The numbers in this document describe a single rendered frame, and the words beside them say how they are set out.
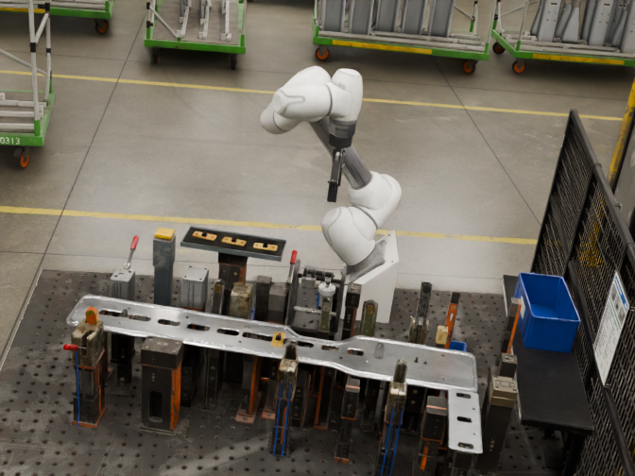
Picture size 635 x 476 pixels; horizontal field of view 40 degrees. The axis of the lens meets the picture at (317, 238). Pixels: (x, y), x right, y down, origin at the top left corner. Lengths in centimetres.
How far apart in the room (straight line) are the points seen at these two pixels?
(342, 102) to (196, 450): 122
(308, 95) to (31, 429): 141
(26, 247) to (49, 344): 216
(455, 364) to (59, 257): 307
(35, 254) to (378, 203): 254
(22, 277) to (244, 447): 258
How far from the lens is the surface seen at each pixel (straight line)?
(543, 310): 333
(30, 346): 344
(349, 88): 275
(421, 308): 300
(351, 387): 279
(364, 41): 956
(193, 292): 306
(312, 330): 309
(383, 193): 361
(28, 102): 698
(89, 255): 545
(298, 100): 269
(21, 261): 542
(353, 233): 355
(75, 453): 297
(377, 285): 357
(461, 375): 293
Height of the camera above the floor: 266
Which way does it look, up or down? 27 degrees down
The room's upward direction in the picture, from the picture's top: 7 degrees clockwise
